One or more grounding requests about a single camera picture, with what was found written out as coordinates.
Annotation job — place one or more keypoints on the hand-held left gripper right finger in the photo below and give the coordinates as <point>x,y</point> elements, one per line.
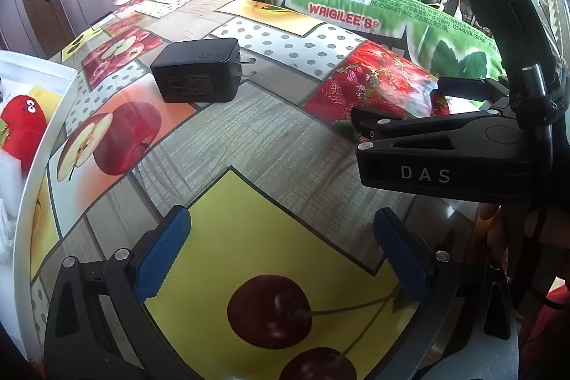
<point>400,260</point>

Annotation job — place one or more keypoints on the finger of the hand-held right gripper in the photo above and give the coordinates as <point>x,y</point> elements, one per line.
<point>423,128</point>
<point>463,88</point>

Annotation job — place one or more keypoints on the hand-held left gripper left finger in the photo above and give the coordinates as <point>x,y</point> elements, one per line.
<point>162,260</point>

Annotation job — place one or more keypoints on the white box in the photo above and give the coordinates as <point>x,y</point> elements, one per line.
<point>26,273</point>

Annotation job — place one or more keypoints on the person's right hand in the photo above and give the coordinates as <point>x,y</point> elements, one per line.
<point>493,231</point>

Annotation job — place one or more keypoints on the green printed pillow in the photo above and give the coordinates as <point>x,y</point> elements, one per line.
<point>356,1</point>

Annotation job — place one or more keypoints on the fruit print tablecloth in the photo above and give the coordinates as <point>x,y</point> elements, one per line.
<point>276,130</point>

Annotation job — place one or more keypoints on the red garment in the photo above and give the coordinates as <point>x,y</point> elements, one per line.
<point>550,331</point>

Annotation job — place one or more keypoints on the black charger adapter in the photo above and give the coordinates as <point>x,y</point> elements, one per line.
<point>193,70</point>

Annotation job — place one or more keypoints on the red plush toy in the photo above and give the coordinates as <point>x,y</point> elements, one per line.
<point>22,122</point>

